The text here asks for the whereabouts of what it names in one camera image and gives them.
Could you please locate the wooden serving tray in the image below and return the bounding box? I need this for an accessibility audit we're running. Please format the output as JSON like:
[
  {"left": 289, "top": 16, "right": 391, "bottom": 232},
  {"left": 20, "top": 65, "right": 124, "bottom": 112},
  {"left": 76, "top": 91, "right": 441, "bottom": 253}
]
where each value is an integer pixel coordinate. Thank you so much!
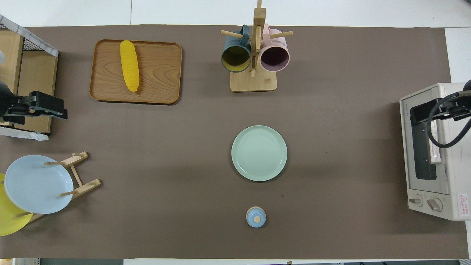
[{"left": 89, "top": 39, "right": 183, "bottom": 105}]

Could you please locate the wooden plate rack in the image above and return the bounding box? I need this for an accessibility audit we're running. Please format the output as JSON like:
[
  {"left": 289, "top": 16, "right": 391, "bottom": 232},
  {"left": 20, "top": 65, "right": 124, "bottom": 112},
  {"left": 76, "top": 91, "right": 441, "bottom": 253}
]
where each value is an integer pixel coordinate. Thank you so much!
[{"left": 15, "top": 151, "right": 102, "bottom": 223}]

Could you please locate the black wire basket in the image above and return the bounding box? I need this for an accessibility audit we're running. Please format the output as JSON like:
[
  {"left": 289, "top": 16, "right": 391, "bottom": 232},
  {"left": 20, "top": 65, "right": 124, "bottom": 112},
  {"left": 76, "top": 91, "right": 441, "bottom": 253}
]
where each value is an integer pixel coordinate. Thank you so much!
[{"left": 0, "top": 22, "right": 57, "bottom": 56}]

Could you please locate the yellow plate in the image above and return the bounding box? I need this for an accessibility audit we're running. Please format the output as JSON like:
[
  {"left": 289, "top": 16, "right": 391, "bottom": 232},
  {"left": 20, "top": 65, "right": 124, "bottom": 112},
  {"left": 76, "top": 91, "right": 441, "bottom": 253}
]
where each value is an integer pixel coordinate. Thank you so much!
[{"left": 0, "top": 173, "right": 33, "bottom": 237}]

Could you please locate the wooden mug tree stand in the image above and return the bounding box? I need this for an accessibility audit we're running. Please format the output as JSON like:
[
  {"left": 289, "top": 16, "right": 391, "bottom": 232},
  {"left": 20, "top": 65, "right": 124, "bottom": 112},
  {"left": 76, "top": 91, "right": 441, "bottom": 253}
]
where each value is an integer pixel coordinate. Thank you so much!
[{"left": 221, "top": 0, "right": 294, "bottom": 92}]

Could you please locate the brown table mat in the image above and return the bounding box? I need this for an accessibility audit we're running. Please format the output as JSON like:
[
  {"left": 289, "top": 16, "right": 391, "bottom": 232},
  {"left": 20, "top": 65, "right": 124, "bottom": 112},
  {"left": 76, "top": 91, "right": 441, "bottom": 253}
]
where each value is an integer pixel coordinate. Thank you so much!
[{"left": 0, "top": 25, "right": 470, "bottom": 260}]

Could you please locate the pink mug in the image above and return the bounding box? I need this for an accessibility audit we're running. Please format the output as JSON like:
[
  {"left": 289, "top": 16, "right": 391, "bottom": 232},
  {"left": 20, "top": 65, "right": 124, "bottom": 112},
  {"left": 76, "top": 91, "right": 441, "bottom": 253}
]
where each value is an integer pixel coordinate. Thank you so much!
[{"left": 260, "top": 24, "right": 290, "bottom": 73}]

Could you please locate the light blue plate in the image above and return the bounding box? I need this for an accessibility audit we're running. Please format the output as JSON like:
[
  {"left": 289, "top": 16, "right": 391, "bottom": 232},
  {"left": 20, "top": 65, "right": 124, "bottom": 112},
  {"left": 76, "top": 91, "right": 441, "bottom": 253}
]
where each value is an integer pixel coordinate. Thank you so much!
[{"left": 4, "top": 155, "right": 74, "bottom": 215}]

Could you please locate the white checkered cloth liner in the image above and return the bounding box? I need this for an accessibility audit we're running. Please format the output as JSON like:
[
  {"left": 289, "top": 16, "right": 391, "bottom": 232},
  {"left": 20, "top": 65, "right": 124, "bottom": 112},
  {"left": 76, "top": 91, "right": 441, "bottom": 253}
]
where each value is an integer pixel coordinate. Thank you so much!
[{"left": 0, "top": 15, "right": 59, "bottom": 141}]

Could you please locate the pale green plate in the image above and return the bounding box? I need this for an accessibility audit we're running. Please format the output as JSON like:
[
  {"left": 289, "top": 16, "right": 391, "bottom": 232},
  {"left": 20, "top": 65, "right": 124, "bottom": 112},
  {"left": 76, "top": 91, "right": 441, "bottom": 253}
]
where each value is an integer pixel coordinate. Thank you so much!
[{"left": 231, "top": 125, "right": 288, "bottom": 182}]

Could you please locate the dark teal mug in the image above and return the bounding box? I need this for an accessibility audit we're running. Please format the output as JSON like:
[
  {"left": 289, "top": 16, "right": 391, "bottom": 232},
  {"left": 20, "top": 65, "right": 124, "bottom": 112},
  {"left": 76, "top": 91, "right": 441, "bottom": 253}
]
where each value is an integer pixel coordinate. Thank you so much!
[{"left": 221, "top": 25, "right": 252, "bottom": 73}]

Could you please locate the small blue call bell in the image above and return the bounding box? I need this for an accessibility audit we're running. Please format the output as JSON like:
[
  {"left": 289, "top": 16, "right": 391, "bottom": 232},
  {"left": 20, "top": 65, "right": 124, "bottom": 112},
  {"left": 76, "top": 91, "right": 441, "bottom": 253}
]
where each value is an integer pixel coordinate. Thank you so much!
[{"left": 246, "top": 206, "right": 267, "bottom": 228}]

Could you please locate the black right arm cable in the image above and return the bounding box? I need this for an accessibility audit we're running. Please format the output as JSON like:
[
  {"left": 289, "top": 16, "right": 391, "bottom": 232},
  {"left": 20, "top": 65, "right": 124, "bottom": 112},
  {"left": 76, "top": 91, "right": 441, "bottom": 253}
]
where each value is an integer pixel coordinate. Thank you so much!
[{"left": 426, "top": 92, "right": 471, "bottom": 149}]

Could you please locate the wooden stepped shelf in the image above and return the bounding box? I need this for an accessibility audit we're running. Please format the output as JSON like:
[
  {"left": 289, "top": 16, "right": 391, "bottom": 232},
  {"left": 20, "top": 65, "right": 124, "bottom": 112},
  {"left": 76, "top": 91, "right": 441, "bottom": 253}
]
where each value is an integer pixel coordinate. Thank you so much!
[{"left": 0, "top": 29, "right": 59, "bottom": 135}]

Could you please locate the white toaster oven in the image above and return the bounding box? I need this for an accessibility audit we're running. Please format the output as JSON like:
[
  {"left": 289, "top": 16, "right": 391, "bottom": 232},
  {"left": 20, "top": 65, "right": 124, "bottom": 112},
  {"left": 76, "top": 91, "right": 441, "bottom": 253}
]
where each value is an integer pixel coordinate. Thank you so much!
[{"left": 400, "top": 83, "right": 471, "bottom": 221}]

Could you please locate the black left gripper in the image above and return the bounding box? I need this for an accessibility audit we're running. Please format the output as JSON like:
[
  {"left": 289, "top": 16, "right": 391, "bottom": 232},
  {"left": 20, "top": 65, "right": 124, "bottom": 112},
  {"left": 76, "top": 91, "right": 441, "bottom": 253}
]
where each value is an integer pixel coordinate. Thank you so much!
[{"left": 2, "top": 91, "right": 68, "bottom": 125}]

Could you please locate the yellow corn cob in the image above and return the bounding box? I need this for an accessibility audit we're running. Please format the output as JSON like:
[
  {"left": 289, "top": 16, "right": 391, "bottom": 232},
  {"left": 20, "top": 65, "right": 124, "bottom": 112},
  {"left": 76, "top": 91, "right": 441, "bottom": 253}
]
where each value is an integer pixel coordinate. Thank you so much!
[{"left": 120, "top": 40, "right": 140, "bottom": 92}]

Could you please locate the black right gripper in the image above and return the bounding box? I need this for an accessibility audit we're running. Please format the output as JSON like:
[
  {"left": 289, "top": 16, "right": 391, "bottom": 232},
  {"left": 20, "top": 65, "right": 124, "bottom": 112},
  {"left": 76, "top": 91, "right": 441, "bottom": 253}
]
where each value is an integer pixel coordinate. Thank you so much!
[{"left": 410, "top": 92, "right": 471, "bottom": 124}]

